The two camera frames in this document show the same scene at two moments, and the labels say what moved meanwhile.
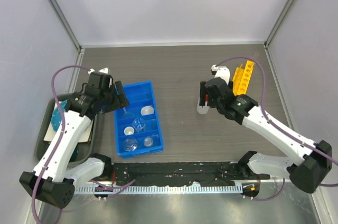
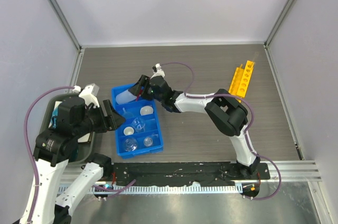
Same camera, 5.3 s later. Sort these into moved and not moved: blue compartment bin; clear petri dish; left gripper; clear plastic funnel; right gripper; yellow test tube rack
Moved: right gripper; left gripper
Not moved: blue compartment bin; clear plastic funnel; clear petri dish; yellow test tube rack
